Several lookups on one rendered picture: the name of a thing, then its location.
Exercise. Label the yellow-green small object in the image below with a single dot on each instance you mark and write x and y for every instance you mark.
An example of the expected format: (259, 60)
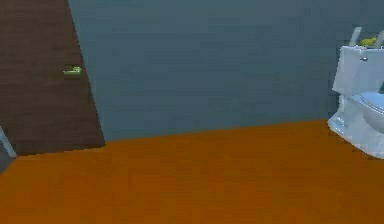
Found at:
(368, 41)

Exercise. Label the white toilet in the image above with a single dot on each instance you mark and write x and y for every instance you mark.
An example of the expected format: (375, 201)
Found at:
(358, 100)

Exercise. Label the dark brown room door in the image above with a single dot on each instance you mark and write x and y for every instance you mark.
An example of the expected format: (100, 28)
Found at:
(40, 106)

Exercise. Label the pale grey bottle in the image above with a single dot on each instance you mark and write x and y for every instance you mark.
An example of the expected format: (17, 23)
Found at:
(380, 37)
(355, 36)

